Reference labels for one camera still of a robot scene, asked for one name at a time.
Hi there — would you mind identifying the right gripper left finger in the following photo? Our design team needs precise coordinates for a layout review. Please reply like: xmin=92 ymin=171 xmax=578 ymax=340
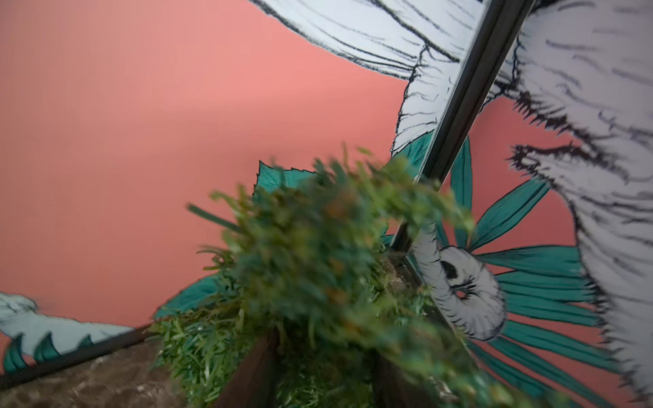
xmin=211 ymin=331 xmax=278 ymax=408

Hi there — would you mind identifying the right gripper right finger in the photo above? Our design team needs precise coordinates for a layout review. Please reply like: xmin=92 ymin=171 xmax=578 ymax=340
xmin=372 ymin=352 xmax=440 ymax=408

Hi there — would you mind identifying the small christmas tree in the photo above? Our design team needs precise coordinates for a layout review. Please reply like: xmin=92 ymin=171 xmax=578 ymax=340
xmin=152 ymin=158 xmax=567 ymax=407

